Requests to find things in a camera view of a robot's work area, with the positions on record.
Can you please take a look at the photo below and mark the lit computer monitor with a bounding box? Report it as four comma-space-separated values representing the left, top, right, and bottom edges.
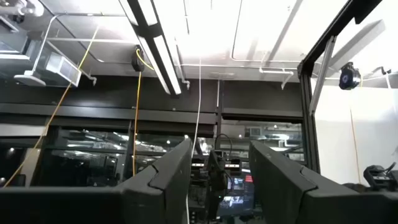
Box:
217, 174, 256, 218

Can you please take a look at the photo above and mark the white hanging cable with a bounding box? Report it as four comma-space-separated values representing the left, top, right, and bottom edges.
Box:
185, 60, 203, 224

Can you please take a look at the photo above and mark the yellow power cable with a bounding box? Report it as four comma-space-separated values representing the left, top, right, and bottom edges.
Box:
131, 49, 155, 177

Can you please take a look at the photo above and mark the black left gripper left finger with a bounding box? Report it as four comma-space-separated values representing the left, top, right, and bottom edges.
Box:
0, 138, 193, 224

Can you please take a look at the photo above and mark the long slanted yellow cable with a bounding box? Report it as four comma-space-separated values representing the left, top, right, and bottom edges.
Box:
2, 26, 100, 189

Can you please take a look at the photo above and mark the white ceiling air vent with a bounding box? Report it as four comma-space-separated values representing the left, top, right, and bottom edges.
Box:
14, 51, 83, 88

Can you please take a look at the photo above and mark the black ceiling cord reel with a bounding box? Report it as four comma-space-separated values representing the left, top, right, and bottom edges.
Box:
131, 45, 146, 72

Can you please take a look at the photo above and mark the black device with white label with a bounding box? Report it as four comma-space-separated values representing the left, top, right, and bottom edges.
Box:
363, 164, 398, 191

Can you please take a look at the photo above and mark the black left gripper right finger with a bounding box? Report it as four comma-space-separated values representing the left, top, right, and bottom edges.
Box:
248, 139, 398, 224

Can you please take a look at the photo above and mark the long black ceiling light fixture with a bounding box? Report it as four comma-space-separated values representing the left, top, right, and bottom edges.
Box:
118, 0, 184, 96

